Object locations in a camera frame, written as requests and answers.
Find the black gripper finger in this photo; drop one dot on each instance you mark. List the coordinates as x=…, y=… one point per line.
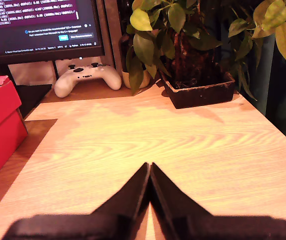
x=173, y=200
x=130, y=200

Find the red Nike shoebox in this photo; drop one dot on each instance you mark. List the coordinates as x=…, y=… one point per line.
x=0, y=125

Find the black rectangular planter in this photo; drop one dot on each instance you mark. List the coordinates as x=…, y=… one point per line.
x=203, y=95

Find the small pale plant pot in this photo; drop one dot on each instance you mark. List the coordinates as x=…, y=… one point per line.
x=146, y=80

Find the white game controller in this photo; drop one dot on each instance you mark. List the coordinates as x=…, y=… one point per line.
x=88, y=77

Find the black monitor stand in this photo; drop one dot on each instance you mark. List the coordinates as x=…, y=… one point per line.
x=30, y=97

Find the dark grey curtain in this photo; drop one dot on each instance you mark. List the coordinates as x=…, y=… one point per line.
x=283, y=100

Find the green leafy plant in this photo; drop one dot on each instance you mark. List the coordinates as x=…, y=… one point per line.
x=183, y=30

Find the wide black computer monitor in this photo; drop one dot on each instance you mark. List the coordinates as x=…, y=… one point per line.
x=40, y=25

